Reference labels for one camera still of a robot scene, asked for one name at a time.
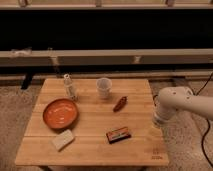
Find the white ceramic cup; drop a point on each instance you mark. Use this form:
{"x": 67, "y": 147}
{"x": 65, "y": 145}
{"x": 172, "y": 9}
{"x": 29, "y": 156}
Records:
{"x": 103, "y": 87}

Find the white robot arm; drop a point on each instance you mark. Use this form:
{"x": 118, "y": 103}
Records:
{"x": 173, "y": 99}

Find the orange ceramic bowl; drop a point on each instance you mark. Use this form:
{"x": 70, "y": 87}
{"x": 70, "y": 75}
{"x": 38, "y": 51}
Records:
{"x": 60, "y": 113}

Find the brown chili pepper toy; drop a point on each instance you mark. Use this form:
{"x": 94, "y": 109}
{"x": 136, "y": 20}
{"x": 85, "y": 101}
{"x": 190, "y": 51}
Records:
{"x": 120, "y": 104}

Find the wooden table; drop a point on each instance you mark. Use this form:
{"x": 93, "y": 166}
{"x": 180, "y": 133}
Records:
{"x": 145, "y": 147}

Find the clear plastic bottle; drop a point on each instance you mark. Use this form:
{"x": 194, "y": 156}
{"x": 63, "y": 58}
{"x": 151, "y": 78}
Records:
{"x": 69, "y": 86}

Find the orange black small box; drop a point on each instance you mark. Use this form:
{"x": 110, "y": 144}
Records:
{"x": 118, "y": 135}

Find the white sponge block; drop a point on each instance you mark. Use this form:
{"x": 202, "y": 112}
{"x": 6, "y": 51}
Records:
{"x": 63, "y": 139}

